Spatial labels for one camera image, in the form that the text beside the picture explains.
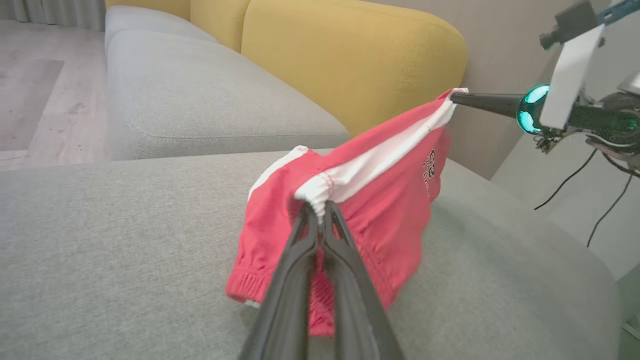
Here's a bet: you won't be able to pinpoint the thin black cable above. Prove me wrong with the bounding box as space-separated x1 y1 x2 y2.
586 172 635 248
534 148 598 211

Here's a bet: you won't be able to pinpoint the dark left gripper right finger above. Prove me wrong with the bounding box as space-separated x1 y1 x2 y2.
322 200 406 360

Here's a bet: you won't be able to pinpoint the wide yellow sofa back cushion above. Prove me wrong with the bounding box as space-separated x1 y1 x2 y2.
241 0 469 138

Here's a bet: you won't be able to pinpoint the right arm blue-plug cable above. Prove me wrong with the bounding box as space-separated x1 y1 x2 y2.
597 0 640 26

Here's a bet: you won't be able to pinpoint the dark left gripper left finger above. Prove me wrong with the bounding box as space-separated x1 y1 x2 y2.
239 202 321 360

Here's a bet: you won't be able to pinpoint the red shorts with white stripe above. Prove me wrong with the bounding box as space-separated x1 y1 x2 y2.
225 87 469 337

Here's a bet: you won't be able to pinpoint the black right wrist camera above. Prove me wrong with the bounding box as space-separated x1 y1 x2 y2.
539 0 599 50

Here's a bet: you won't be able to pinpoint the grey pleated curtain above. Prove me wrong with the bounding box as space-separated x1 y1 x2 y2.
0 0 107 32

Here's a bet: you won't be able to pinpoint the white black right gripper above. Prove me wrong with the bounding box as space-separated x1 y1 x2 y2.
450 24 640 168

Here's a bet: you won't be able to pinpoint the large grey sofa seat cushion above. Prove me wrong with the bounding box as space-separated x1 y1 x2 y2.
0 147 623 360

